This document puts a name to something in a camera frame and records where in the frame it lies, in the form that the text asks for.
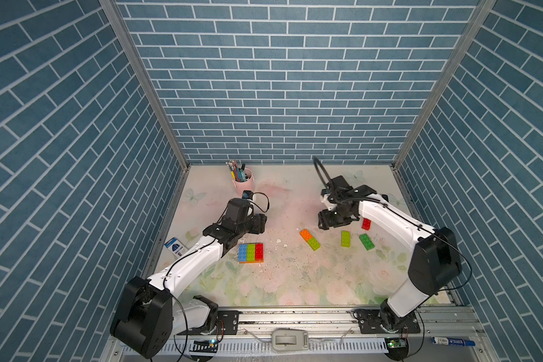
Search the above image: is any red lego brick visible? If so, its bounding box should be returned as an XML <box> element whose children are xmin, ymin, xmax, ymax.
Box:
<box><xmin>254</xmin><ymin>243</ymin><xmax>264</xmax><ymax>262</ymax></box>
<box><xmin>361</xmin><ymin>218</ymin><xmax>371</xmax><ymax>231</ymax></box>

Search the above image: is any light blue lego brick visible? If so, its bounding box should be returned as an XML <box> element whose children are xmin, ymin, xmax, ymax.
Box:
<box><xmin>238</xmin><ymin>244</ymin><xmax>248</xmax><ymax>263</ymax></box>

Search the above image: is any lime green lego brick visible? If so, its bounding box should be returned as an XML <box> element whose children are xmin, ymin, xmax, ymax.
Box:
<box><xmin>245</xmin><ymin>244</ymin><xmax>256</xmax><ymax>262</ymax></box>

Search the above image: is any orange lego brick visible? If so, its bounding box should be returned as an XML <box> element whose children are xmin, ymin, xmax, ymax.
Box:
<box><xmin>300</xmin><ymin>229</ymin><xmax>313</xmax><ymax>241</ymax></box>

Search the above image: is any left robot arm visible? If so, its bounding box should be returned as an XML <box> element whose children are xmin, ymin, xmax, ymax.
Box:
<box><xmin>110</xmin><ymin>191</ymin><xmax>268</xmax><ymax>360</ymax></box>

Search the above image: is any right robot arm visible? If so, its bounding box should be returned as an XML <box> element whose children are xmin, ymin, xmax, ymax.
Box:
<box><xmin>312</xmin><ymin>157</ymin><xmax>462</xmax><ymax>325</ymax></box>

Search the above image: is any pink pen cup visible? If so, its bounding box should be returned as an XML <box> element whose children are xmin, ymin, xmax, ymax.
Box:
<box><xmin>233</xmin><ymin>168</ymin><xmax>256</xmax><ymax>197</ymax></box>

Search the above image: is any blue white card box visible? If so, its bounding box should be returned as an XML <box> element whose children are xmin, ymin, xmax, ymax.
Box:
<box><xmin>164</xmin><ymin>238</ymin><xmax>188</xmax><ymax>257</ymax></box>

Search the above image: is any grey handheld device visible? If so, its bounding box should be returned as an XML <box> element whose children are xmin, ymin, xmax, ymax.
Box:
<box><xmin>271</xmin><ymin>328</ymin><xmax>309</xmax><ymax>352</ymax></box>

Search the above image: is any blue marker pen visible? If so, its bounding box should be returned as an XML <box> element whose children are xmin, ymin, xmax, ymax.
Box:
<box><xmin>431</xmin><ymin>336</ymin><xmax>476</xmax><ymax>347</ymax></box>

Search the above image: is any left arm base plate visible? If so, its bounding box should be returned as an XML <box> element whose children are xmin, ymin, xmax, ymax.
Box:
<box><xmin>198</xmin><ymin>310</ymin><xmax>240</xmax><ymax>336</ymax></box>

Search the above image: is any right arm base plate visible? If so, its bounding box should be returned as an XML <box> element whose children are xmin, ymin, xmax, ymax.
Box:
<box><xmin>351</xmin><ymin>309</ymin><xmax>421</xmax><ymax>334</ymax></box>

